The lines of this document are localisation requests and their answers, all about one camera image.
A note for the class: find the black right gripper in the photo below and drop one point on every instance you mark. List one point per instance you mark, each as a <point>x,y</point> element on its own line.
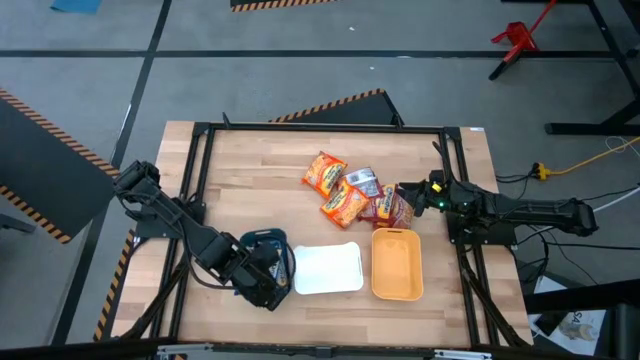
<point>437,192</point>

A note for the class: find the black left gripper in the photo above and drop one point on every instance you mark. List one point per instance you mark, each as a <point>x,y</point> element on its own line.
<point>260,272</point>

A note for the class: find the red Maruchan ramen packet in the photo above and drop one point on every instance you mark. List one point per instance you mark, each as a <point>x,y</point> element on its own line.
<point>404,215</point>
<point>382,205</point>

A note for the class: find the yellow plastic bin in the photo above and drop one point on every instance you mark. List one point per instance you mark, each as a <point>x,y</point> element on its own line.
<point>397,265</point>

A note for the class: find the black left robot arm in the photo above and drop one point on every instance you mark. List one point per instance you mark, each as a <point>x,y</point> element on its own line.
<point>170,212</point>

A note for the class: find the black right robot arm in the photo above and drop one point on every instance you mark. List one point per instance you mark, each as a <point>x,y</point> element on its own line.
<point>530,210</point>

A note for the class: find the orange Maruchan ramen packet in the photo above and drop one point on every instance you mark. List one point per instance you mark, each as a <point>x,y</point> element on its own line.
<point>345,205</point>
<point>324,172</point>

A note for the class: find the ramen packet with grey back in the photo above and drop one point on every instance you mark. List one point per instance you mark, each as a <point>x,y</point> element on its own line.
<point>365,181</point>

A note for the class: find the white plastic bin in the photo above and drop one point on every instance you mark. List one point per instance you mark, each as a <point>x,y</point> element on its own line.
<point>327,267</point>

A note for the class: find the dark blue plastic bin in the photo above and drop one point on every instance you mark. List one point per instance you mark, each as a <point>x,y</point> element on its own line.
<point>262,235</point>

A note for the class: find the black hazard-striped wedge panel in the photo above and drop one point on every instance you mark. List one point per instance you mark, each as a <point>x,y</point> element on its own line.
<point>360,112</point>

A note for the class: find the hazard tape strip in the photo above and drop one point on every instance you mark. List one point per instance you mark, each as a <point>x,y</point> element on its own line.
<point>114,285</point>

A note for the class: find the red metal stand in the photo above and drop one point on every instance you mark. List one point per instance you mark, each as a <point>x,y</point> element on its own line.
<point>520,37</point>

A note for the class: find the white printed paper sheet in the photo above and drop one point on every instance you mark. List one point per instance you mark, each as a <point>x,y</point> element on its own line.
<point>575,327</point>

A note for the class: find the small black hazard-striped panel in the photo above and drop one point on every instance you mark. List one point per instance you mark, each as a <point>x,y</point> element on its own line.
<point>280,4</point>

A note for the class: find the large black hazard-striped panel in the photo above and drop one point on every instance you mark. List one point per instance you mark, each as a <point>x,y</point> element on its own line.
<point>45,170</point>

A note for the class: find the blue floor mat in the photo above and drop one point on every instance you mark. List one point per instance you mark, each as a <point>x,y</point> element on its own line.
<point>75,5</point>

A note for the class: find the black and silver rail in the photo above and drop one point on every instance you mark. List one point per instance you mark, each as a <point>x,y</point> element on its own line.
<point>320,351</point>

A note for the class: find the black aluminium table frame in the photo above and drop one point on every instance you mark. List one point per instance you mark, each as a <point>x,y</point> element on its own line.
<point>325,127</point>

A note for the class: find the black desk leg frame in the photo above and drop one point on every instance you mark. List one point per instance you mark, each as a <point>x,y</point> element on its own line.
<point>590,128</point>

